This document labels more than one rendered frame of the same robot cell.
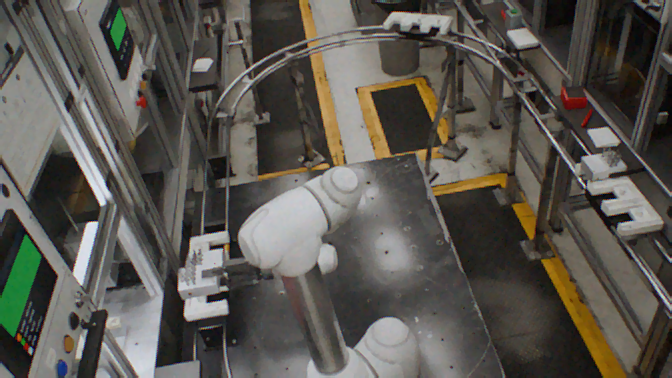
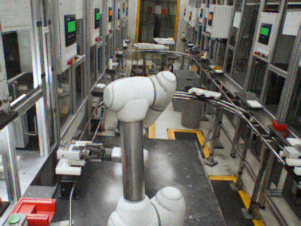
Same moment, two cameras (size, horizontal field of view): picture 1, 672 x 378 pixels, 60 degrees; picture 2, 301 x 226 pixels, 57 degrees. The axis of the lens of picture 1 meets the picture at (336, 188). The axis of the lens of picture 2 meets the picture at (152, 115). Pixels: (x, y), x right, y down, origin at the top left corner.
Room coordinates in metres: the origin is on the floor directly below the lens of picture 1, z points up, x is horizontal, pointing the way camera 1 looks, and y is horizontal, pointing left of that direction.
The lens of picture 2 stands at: (-0.13, 0.06, 1.80)
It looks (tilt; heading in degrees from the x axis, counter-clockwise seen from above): 22 degrees down; 359
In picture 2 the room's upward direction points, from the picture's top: 4 degrees clockwise
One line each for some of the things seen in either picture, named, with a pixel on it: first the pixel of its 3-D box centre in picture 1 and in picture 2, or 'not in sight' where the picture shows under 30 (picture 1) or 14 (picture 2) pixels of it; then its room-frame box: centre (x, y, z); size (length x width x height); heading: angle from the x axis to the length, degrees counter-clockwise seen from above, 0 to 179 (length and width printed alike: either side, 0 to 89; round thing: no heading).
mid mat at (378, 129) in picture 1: (404, 117); (188, 144); (3.37, -0.55, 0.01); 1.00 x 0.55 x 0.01; 1
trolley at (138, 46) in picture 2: not in sight; (150, 62); (6.77, 0.07, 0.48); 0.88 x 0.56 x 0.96; 109
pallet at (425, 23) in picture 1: (418, 27); (204, 95); (3.05, -0.61, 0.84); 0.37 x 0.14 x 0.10; 59
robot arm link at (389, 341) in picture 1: (390, 351); (168, 209); (1.00, -0.08, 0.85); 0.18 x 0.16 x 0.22; 120
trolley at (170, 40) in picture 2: not in sight; (163, 54); (8.05, -0.31, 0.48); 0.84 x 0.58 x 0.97; 9
